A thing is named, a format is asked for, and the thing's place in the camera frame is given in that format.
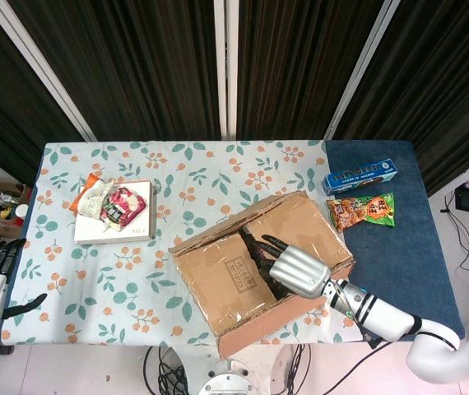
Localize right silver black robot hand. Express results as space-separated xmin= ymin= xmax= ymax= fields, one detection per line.
xmin=239 ymin=229 xmax=331 ymax=304

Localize red pink snack bag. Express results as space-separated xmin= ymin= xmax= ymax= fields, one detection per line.
xmin=100 ymin=187 xmax=148 ymax=231

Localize white slanted frame post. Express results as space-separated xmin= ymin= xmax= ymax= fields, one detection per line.
xmin=323 ymin=0 xmax=411 ymax=141
xmin=0 ymin=0 xmax=98 ymax=143

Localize green orange snack bag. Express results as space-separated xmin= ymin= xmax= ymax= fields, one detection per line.
xmin=326 ymin=192 xmax=396 ymax=235

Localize orange snack packet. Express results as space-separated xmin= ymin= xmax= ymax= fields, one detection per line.
xmin=71 ymin=172 xmax=98 ymax=213

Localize black floor cables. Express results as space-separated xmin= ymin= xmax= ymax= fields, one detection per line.
xmin=439 ymin=172 xmax=469 ymax=318

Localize black spouted drink pouch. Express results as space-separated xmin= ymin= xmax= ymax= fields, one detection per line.
xmin=99 ymin=202 xmax=123 ymax=228

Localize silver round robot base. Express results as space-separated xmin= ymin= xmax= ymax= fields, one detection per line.
xmin=197 ymin=360 xmax=260 ymax=395

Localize flat white carton box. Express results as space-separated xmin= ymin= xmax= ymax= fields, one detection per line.
xmin=72 ymin=179 xmax=156 ymax=246

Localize dark pleated curtain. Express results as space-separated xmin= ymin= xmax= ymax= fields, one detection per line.
xmin=0 ymin=0 xmax=469 ymax=197

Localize white beige snack bag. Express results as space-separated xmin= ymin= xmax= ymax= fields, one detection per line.
xmin=78 ymin=179 xmax=116 ymax=219

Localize white upright frame post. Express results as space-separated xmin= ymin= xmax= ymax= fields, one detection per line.
xmin=212 ymin=0 xmax=239 ymax=141

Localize blue cookie box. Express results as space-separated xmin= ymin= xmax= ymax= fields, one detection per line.
xmin=322 ymin=158 xmax=398 ymax=197

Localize black cables under table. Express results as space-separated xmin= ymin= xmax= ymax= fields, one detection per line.
xmin=142 ymin=343 xmax=313 ymax=395

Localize floral fruit print tablecloth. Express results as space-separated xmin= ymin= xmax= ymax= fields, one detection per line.
xmin=0 ymin=139 xmax=361 ymax=346

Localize brown cardboard shipping box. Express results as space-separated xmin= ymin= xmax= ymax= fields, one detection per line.
xmin=168 ymin=189 xmax=355 ymax=360

